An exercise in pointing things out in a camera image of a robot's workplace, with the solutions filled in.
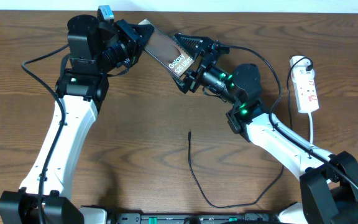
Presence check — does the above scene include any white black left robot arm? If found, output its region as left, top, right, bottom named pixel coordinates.
left=0, top=13, right=154, bottom=223

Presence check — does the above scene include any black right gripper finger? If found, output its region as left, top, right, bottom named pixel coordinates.
left=171, top=70, right=196, bottom=93
left=172, top=33, right=213, bottom=58

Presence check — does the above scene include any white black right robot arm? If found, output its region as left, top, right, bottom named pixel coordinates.
left=173, top=34, right=358, bottom=223

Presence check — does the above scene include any white power strip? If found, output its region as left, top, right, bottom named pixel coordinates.
left=290, top=55, right=319, bottom=114

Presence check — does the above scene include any white power strip cord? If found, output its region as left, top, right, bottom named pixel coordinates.
left=308, top=112, right=314, bottom=144

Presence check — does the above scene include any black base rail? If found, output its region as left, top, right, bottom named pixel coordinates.
left=82, top=205, right=279, bottom=224

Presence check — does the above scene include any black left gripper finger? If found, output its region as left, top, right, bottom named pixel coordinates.
left=129, top=52, right=142, bottom=67
left=130, top=24, right=154, bottom=47

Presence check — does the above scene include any black USB-C charger cable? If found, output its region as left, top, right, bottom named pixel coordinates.
left=187, top=57, right=314, bottom=209

